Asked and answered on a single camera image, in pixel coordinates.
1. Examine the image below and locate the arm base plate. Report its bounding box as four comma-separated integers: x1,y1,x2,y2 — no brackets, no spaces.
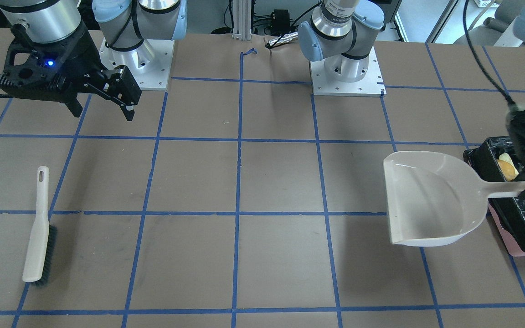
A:
99,39,175,91
309,47,387,97

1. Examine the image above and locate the pale apple core toy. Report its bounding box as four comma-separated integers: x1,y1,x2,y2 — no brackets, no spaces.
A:
498,152,515,166

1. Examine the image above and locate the orange yellow toy fruit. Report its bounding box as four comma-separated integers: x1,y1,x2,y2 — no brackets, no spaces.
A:
497,159,519,181

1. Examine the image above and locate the black lined trash bin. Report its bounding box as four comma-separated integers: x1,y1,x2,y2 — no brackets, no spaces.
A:
463,136,525,257

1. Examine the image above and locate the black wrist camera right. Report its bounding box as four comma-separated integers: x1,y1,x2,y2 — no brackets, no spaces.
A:
0,22,62,102

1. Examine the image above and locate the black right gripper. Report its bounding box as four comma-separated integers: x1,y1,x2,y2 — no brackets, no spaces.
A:
39,23,142,121

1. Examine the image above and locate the aluminium frame post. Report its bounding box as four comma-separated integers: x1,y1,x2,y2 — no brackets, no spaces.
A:
231,0,253,42

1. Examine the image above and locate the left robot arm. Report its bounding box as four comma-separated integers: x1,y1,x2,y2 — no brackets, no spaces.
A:
297,0,525,199

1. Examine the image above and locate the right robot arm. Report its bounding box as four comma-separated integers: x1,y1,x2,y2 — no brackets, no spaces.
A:
0,0,187,121

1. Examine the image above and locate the black power adapter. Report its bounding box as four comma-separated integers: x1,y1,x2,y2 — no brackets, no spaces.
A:
270,9,290,35

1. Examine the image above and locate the beige plastic dustpan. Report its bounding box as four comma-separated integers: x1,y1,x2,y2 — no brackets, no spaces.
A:
383,151,525,247

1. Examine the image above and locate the white hand brush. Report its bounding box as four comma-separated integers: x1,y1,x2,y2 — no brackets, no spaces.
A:
21,166,57,286

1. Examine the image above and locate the grey chair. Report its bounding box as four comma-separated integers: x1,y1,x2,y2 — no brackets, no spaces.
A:
453,0,525,47

